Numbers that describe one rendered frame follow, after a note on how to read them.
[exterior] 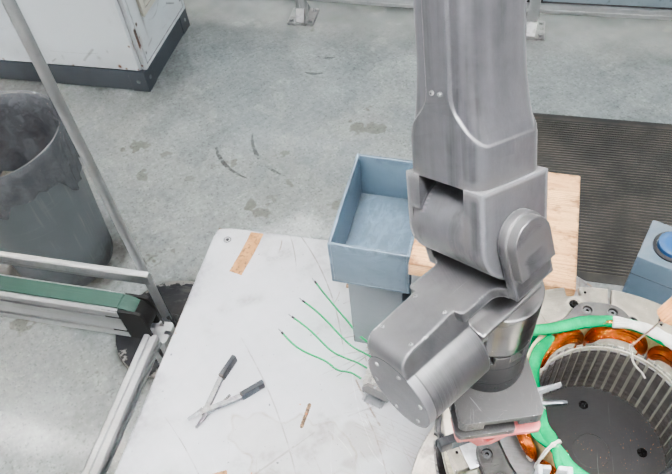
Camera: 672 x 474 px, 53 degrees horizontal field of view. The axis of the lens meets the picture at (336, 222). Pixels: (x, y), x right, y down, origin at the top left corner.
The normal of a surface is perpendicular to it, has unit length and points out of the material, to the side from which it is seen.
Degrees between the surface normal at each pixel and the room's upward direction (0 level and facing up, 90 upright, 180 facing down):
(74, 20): 90
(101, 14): 90
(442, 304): 21
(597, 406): 0
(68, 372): 0
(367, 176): 90
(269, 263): 0
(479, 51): 68
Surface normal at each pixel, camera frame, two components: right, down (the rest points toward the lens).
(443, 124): -0.81, 0.32
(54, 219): 0.68, 0.57
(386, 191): -0.25, 0.76
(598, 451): -0.07, -0.64
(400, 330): -0.37, -0.75
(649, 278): -0.53, 0.67
